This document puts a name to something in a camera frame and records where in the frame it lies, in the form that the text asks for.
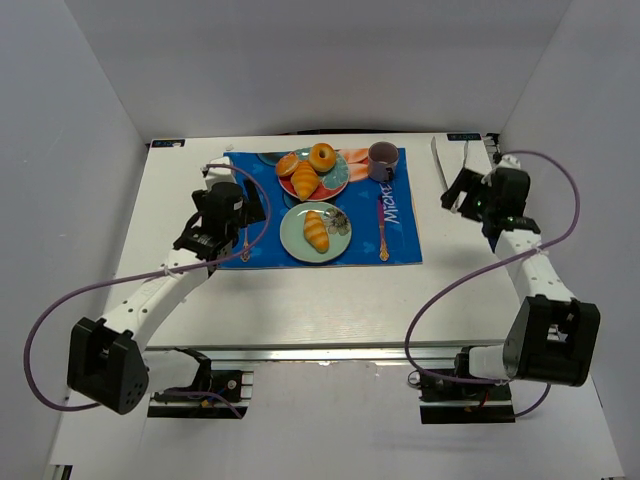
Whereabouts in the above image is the red patterned plate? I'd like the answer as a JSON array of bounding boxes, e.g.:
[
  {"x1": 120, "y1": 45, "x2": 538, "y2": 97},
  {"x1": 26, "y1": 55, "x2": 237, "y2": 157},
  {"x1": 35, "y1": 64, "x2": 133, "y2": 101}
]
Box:
[{"x1": 278, "y1": 147, "x2": 350, "y2": 201}]

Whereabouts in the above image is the aluminium rail frame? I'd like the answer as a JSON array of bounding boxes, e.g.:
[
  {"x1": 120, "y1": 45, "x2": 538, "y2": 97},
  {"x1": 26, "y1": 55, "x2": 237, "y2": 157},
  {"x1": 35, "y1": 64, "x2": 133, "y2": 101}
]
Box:
[{"x1": 144, "y1": 342, "x2": 506, "y2": 366}]

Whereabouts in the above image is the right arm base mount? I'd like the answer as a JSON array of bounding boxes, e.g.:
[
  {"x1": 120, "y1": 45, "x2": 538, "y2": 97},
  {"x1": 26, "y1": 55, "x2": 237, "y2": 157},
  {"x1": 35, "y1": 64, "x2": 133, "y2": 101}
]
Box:
[{"x1": 407, "y1": 370, "x2": 515, "y2": 425}]

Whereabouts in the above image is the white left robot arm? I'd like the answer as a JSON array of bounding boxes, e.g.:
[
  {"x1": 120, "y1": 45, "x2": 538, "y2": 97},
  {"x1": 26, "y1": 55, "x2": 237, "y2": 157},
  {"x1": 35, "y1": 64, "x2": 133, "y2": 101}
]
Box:
[{"x1": 67, "y1": 163, "x2": 271, "y2": 415}]

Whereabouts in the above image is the blue Mickey placemat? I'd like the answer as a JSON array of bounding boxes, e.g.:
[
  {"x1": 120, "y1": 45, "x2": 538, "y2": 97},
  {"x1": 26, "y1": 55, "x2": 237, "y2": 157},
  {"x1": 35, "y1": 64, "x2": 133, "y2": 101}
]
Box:
[{"x1": 222, "y1": 149, "x2": 422, "y2": 270}]

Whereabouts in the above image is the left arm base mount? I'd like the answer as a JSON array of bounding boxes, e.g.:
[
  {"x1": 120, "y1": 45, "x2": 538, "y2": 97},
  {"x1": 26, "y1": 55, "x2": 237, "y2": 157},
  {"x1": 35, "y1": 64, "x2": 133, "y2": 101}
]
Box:
[{"x1": 143, "y1": 349, "x2": 254, "y2": 420}]

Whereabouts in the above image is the glazed orange donut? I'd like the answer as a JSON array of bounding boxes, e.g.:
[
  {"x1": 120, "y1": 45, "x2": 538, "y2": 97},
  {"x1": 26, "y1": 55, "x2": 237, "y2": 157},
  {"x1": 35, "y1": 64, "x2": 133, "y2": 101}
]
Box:
[{"x1": 308, "y1": 143, "x2": 336, "y2": 173}]

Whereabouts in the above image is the green flower plate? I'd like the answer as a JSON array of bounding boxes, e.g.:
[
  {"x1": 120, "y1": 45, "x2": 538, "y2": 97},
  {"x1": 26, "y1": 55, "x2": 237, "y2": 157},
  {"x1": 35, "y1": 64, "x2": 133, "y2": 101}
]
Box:
[{"x1": 280, "y1": 202, "x2": 352, "y2": 264}]

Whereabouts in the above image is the purple mug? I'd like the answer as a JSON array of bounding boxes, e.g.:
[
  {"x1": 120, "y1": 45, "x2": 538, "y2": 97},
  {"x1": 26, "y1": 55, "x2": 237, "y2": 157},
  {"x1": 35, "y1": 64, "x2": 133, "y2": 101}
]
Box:
[{"x1": 368, "y1": 141, "x2": 399, "y2": 183}]

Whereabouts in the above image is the round sugared bun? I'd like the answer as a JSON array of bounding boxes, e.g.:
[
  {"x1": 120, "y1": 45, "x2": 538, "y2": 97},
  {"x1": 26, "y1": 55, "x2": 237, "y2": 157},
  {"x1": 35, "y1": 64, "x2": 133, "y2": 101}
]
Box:
[{"x1": 275, "y1": 152, "x2": 300, "y2": 178}]

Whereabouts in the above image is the gold handled fork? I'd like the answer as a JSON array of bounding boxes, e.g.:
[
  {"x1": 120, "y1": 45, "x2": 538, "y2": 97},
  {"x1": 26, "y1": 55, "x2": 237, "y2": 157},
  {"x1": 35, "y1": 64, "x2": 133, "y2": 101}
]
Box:
[{"x1": 241, "y1": 227, "x2": 250, "y2": 263}]

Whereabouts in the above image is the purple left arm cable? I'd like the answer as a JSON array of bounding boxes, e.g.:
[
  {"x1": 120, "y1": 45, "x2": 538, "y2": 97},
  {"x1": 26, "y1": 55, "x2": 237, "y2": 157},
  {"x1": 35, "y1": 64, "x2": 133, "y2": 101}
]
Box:
[{"x1": 23, "y1": 162, "x2": 273, "y2": 413}]

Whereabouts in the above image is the large croissant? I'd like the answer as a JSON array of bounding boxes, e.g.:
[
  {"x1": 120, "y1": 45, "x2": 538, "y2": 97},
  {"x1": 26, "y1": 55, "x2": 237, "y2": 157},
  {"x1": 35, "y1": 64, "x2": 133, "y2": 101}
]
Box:
[{"x1": 290, "y1": 161, "x2": 320, "y2": 201}]

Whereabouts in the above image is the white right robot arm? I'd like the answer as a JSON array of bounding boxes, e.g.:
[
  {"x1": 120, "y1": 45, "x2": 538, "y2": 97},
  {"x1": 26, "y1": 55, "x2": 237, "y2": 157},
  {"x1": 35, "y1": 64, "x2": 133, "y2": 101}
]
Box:
[{"x1": 441, "y1": 155, "x2": 600, "y2": 387}]

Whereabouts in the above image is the small croissant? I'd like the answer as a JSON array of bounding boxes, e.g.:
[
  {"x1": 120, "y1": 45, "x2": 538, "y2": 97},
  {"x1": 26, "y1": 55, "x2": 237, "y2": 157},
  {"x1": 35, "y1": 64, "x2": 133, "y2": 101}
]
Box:
[{"x1": 303, "y1": 210, "x2": 330, "y2": 254}]

